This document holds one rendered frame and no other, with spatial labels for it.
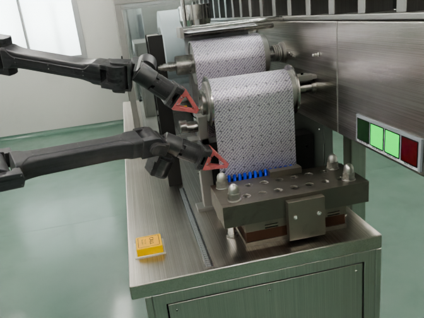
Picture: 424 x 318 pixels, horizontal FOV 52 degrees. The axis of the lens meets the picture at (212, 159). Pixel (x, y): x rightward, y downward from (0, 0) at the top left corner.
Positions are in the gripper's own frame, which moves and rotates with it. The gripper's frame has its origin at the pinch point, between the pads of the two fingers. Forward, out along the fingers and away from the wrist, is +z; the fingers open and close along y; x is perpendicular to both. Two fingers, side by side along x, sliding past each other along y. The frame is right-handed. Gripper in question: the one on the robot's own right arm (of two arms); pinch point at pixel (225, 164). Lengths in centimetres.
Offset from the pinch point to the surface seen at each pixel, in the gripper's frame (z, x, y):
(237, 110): -3.4, 15.9, 0.2
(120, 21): -41, 25, -102
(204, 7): -12, 44, -72
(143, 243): -15.8, -26.0, 10.9
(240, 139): 0.9, 8.5, 0.3
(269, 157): 11.7, 6.8, 0.3
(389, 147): 20.7, 24.0, 35.2
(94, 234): -5, -127, -190
